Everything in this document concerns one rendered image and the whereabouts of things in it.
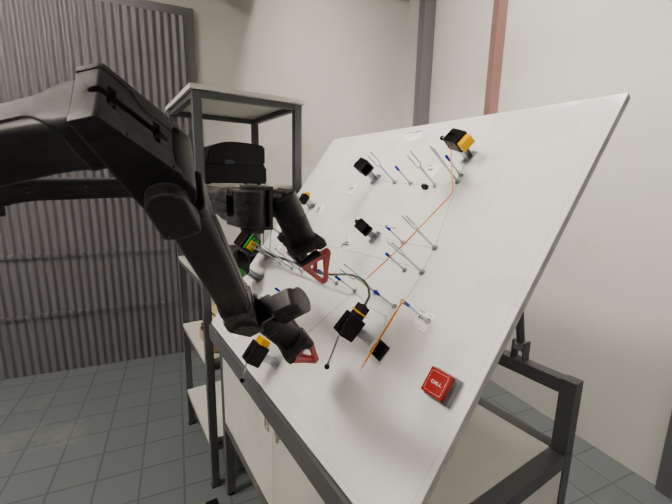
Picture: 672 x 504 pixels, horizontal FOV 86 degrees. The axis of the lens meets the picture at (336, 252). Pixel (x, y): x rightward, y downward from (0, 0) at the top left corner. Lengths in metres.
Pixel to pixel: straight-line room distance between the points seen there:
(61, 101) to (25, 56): 3.03
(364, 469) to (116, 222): 2.77
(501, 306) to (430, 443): 0.29
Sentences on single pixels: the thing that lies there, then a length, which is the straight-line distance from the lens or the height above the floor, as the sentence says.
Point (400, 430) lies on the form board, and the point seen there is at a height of 1.00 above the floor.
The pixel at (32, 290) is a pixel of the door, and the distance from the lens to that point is 3.46.
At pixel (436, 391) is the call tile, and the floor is 1.10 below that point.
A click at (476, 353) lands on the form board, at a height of 1.16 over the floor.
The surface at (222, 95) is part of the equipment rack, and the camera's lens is 1.69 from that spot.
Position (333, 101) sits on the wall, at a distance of 3.61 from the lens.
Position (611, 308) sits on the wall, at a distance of 2.50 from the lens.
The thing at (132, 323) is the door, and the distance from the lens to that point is 3.44.
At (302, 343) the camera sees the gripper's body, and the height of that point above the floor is 1.14.
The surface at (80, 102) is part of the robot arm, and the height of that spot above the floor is 1.54.
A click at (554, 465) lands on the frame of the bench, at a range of 1.18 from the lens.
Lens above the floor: 1.48
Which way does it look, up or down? 11 degrees down
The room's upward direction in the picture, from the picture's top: 1 degrees clockwise
